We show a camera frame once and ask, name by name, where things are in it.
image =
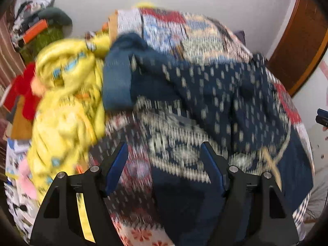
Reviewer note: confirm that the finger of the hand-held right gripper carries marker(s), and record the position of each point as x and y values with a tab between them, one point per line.
322	121
323	113

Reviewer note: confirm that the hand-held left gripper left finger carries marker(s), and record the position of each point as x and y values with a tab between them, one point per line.
119	164

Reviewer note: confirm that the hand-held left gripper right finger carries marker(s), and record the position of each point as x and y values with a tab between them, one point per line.
212	166

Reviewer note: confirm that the navy patterned hooded jacket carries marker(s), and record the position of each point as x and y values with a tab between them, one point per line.
205	87

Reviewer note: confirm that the white door with stickers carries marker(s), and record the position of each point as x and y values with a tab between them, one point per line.
317	153

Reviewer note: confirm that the brown wooden door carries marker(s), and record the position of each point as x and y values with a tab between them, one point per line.
302	38

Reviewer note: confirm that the yellow cartoon print blanket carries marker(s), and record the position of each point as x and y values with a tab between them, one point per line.
66	102

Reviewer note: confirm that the grey backpack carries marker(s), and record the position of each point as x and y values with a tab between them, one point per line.
240	36

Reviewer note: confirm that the red cloth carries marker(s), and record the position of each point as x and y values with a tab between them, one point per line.
24	92

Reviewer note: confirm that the patchwork printed bed sheet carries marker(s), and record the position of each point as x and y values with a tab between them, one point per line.
202	30

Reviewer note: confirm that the green patterned cloth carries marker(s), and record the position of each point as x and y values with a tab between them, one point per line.
44	43

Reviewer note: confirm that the striped brown curtain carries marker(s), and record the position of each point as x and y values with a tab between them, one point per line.
9	56

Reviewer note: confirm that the orange box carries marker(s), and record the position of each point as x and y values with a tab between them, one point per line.
35	30

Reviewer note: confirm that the dark grey cushion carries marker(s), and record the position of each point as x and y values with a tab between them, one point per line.
57	16

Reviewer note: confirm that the yellow curved cushion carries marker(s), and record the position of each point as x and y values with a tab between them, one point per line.
144	5

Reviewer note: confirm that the pile of mixed clutter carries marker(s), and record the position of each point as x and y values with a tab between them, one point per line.
25	7

